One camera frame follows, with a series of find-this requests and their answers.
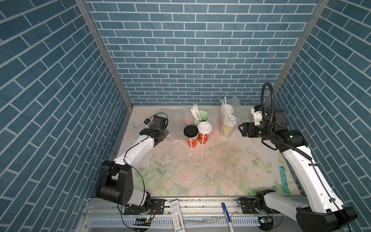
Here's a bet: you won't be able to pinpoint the clear plastic carrier bag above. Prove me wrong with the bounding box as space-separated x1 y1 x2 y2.
219 96 242 139

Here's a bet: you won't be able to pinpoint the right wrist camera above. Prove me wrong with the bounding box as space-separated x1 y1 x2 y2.
251 105 263 126

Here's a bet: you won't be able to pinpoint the white blue label card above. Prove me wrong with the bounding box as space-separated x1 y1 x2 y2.
169 199 186 232

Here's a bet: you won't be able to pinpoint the blue white marker pen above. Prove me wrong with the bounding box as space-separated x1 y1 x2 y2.
221 202 235 232

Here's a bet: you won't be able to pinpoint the red cup black lid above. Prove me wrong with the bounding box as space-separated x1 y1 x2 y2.
183 125 199 148

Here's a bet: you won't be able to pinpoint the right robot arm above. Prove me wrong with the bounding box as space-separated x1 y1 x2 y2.
238 82 357 232

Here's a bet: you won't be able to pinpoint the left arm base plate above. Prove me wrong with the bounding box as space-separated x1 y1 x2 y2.
124 198 165 215

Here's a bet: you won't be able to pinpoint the beige cup white lid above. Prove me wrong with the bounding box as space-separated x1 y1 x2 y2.
220 115 237 138

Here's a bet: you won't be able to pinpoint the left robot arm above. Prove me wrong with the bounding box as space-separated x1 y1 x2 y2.
95 113 169 211

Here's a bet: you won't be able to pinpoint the green straw holder cup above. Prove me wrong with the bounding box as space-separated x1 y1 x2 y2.
193 110 209 126

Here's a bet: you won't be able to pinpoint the spare clear plastic bags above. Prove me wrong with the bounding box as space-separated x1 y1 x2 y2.
166 107 185 130

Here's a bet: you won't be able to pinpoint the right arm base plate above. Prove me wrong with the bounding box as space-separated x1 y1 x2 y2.
237 197 280 214

